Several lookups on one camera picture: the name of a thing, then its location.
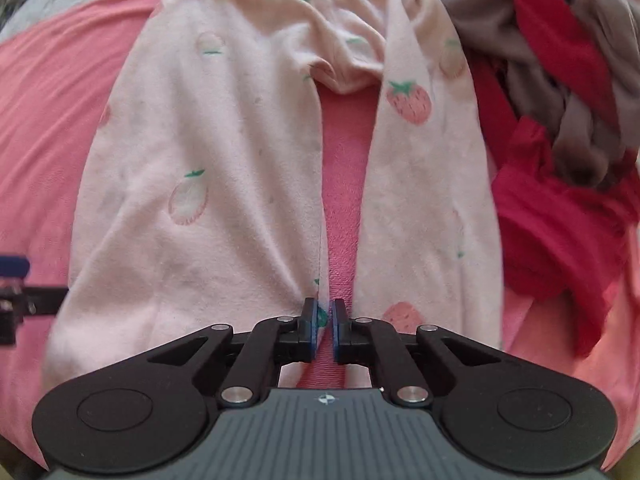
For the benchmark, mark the strawberry print pink pants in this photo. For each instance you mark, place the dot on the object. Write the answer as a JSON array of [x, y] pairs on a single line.
[[200, 135]]

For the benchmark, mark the red garment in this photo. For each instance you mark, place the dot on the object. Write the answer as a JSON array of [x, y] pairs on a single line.
[[550, 220]]

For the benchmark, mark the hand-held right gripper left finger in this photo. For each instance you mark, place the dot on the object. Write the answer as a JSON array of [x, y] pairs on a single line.
[[311, 340]]

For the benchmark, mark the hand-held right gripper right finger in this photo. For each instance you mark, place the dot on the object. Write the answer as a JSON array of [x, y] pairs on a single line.
[[337, 340]]

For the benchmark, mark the coral pink towel blanket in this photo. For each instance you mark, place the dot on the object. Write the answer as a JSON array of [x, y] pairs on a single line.
[[50, 110]]

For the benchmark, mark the mauve garment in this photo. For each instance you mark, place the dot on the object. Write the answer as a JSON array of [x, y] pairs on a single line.
[[575, 130]]

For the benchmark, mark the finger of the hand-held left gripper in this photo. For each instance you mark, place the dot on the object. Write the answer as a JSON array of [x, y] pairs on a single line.
[[35, 300], [14, 266]]

